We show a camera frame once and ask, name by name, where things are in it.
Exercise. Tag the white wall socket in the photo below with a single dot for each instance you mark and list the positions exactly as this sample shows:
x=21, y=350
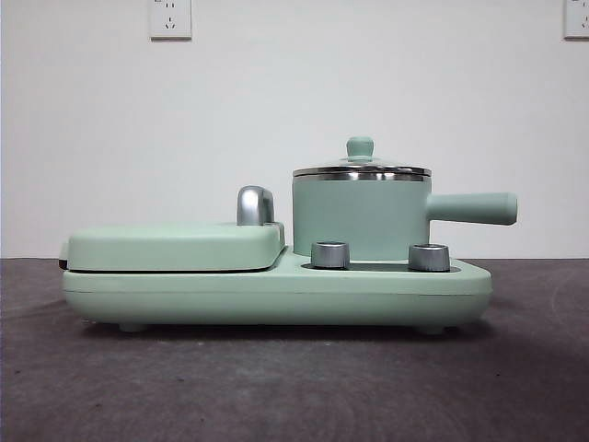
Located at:
x=577, y=18
x=170, y=20

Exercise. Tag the silver control knob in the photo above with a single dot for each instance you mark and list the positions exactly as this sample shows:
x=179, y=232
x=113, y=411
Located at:
x=429, y=257
x=330, y=254

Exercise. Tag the mint green breakfast maker base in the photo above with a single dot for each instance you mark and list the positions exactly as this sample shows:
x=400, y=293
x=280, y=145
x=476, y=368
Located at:
x=276, y=294

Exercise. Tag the mint green griddle cover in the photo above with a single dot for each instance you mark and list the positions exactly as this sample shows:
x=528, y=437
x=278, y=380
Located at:
x=161, y=244

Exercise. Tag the glass pot lid green knob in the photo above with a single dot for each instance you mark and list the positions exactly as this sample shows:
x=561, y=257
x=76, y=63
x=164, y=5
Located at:
x=361, y=147

